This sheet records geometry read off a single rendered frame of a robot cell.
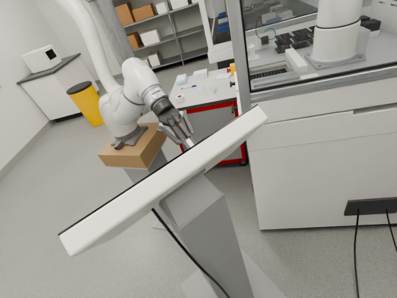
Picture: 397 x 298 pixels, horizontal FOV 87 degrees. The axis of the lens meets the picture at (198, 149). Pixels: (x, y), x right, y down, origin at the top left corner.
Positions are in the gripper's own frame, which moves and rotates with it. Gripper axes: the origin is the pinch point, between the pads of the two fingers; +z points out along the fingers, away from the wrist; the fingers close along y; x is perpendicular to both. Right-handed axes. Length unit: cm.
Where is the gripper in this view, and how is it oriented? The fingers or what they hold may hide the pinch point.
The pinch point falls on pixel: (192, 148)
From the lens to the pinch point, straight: 74.7
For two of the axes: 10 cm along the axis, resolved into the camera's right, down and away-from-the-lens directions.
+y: 7.9, -5.3, 3.1
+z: 5.9, 7.9, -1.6
